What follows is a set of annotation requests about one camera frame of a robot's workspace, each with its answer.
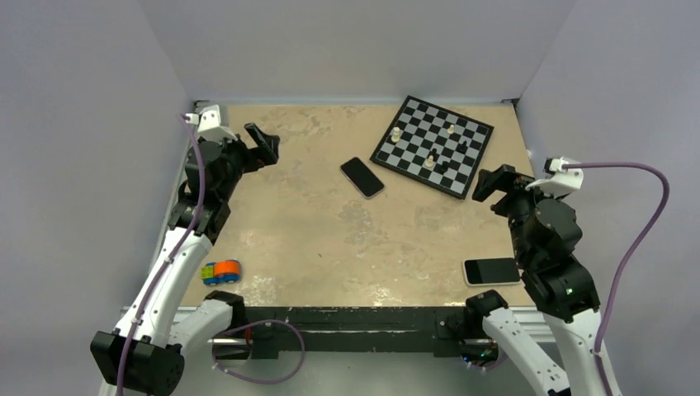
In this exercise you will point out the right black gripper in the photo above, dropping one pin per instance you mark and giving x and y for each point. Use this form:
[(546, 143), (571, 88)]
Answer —
[(504, 177)]

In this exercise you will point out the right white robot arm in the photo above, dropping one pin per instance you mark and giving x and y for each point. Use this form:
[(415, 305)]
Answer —
[(544, 233)]

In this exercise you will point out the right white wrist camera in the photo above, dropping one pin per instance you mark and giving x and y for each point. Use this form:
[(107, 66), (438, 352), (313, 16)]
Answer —
[(563, 177)]

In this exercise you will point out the phone in white case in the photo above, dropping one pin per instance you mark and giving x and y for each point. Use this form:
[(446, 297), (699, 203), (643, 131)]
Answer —
[(491, 271)]

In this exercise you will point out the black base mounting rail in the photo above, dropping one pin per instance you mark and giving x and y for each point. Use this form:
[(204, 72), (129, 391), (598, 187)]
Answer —
[(441, 331)]

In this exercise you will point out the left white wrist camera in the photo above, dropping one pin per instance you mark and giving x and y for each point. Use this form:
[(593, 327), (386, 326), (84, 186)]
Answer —
[(211, 124)]

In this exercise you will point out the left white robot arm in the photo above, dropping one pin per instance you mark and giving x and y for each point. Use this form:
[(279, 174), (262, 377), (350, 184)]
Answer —
[(146, 350)]

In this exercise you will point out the black white chessboard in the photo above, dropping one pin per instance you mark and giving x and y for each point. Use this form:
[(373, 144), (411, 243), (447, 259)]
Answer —
[(423, 128)]

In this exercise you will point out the white chess piece left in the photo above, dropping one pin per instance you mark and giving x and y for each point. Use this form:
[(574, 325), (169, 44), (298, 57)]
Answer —
[(395, 135)]

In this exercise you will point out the aluminium frame rail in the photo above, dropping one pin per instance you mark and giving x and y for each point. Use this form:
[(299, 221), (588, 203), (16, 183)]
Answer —
[(533, 323)]

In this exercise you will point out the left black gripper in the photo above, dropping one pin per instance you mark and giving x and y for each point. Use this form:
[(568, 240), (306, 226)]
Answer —
[(262, 154)]

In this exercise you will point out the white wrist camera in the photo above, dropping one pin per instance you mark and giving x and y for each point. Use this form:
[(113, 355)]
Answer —
[(563, 177), (211, 124)]

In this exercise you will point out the colourful toy car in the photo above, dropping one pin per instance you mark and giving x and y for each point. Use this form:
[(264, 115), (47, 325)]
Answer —
[(216, 273)]

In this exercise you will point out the phone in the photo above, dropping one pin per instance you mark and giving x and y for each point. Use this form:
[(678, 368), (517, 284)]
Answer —
[(361, 176), (491, 271)]

